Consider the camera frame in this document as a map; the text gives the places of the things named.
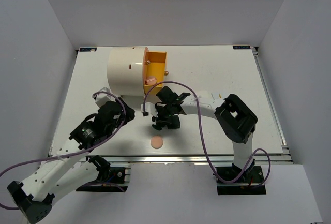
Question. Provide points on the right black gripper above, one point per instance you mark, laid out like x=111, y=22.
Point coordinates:
x=160, y=119

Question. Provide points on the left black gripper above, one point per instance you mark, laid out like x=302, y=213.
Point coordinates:
x=130, y=114

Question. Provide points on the dark green puff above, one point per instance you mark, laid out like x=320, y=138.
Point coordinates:
x=158, y=126

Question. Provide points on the pink puff with strap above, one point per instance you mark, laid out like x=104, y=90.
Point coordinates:
x=151, y=81

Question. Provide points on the yellow drawer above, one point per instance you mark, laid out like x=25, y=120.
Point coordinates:
x=155, y=66

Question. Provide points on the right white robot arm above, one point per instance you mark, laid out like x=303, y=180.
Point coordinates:
x=237, y=121

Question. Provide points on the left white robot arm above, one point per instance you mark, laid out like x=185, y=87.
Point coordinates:
x=36, y=195

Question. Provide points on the black square compact case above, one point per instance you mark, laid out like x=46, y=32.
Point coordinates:
x=174, y=123

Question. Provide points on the plain pink round puff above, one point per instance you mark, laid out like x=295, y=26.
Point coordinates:
x=156, y=142

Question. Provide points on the cream round drawer organizer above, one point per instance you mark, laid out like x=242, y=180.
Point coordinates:
x=126, y=70

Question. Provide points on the white square compact with gold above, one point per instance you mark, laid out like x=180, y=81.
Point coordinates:
x=216, y=95

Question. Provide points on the blue label sticker left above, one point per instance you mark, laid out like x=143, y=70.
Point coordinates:
x=88, y=49

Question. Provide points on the blue label sticker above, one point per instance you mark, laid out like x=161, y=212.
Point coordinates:
x=88, y=49
x=241, y=47

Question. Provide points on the blue label sticker right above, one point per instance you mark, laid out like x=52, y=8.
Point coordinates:
x=241, y=47

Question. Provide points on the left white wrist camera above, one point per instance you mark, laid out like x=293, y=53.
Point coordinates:
x=103, y=98

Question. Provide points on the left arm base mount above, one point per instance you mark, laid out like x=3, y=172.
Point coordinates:
x=111, y=177

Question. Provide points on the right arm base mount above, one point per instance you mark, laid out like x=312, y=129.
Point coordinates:
x=248, y=184

